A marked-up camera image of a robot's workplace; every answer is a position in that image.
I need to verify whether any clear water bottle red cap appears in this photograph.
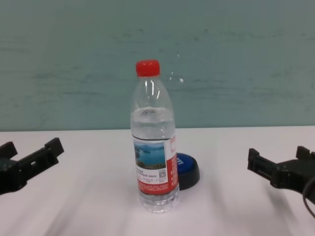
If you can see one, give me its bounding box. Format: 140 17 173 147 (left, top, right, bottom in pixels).
129 59 181 214

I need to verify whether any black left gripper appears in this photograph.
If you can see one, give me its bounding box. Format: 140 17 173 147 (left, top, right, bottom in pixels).
0 137 65 197

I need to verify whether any thin black right gripper cable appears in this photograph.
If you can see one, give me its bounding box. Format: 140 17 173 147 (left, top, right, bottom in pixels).
302 178 315 220

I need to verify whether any blue push button black base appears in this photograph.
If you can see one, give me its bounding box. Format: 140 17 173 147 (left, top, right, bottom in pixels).
175 152 201 191

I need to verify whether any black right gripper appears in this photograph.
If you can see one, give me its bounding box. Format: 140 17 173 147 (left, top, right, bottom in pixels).
247 146 315 198

